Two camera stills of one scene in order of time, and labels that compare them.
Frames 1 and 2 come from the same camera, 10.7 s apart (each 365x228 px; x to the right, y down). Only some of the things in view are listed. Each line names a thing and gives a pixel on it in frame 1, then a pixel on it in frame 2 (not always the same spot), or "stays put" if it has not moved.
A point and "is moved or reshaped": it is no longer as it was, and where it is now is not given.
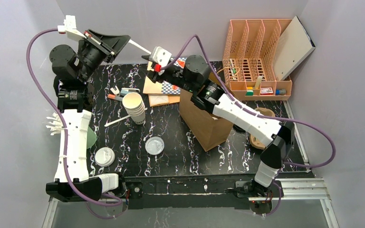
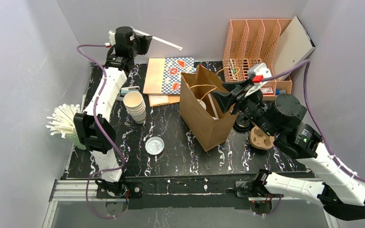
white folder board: (293, 47) stays put
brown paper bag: (210, 131) stays put
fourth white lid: (154, 145) stays put
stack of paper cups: (134, 106) stays put
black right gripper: (150, 59) to (239, 95)
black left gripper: (104, 45) to (145, 43)
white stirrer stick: (134, 43) is moved or reshaped
